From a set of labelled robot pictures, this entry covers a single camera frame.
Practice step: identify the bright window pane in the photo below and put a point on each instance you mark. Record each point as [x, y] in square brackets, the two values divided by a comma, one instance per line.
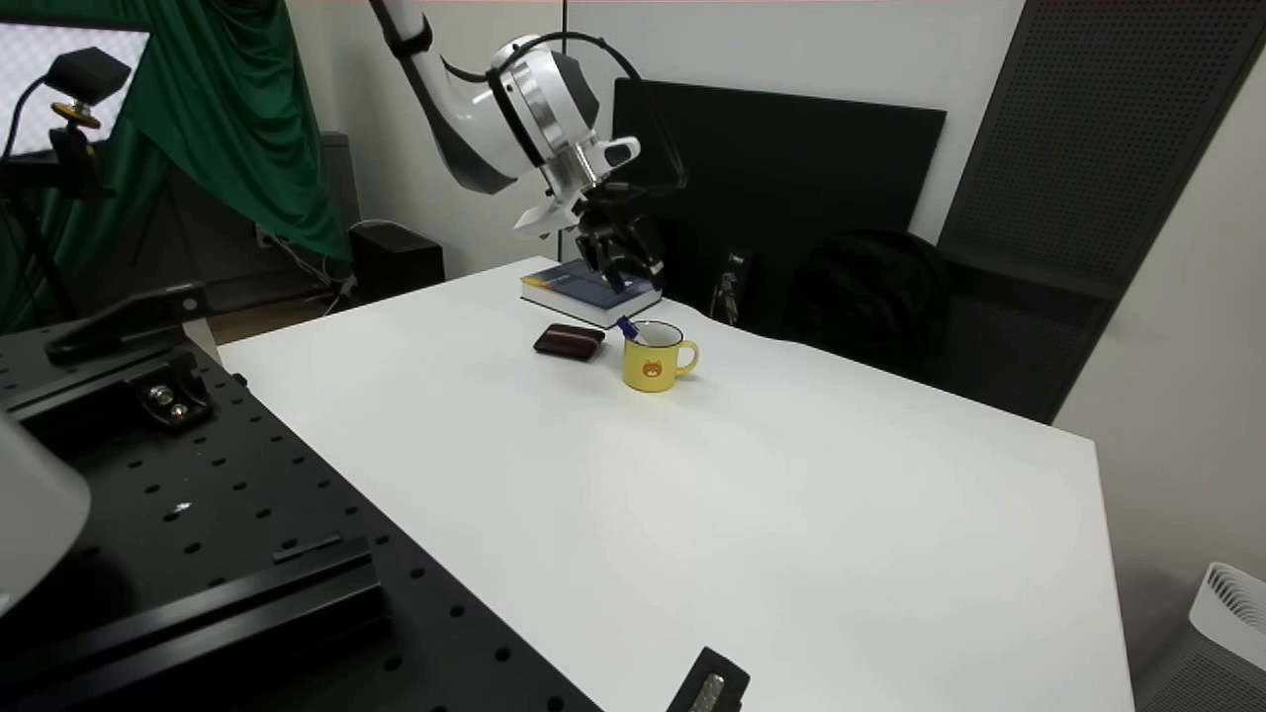
[53, 74]

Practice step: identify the black flat monitor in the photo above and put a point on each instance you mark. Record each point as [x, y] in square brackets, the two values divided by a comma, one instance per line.
[794, 173]

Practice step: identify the small black metal knob mount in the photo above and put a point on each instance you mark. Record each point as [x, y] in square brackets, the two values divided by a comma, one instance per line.
[176, 397]

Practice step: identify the dark brown wallet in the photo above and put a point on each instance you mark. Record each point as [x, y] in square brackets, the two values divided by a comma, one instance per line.
[566, 343]

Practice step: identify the black aluminium rail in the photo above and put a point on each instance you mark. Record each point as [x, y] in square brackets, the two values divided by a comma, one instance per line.
[198, 620]

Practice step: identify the green curtain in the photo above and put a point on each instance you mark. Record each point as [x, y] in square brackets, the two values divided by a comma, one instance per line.
[222, 120]

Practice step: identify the blue hardcover book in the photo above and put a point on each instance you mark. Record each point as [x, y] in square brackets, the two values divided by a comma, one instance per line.
[576, 290]

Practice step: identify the black clamp lever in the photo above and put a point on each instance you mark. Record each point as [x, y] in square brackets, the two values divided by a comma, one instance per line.
[123, 322]

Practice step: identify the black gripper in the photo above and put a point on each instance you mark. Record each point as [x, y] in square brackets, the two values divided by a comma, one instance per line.
[620, 211]

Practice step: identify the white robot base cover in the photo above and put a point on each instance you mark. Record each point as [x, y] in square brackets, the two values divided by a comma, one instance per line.
[32, 514]

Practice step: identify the black perforated breadboard table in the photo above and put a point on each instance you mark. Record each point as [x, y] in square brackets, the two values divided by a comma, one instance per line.
[222, 501]

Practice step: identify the white plastic bin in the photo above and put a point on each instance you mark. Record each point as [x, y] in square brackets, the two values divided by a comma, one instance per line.
[1231, 616]

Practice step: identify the black bracket with metal screw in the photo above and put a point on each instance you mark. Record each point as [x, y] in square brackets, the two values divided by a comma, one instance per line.
[706, 683]

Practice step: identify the black camera on stand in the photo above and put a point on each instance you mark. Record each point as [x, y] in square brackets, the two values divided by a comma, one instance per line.
[83, 74]

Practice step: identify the dark acoustic foam panel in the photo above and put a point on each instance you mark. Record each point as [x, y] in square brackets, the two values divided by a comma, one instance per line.
[1092, 158]

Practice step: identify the marker with blue cap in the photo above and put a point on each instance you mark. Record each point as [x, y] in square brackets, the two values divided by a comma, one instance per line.
[627, 327]

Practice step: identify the yellow mug with bear print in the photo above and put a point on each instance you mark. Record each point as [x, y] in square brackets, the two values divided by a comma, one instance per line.
[650, 366]

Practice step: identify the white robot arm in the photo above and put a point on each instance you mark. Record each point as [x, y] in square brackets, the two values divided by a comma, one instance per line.
[537, 112]

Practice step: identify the black speaker box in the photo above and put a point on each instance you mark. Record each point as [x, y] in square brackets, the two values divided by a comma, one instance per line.
[392, 258]

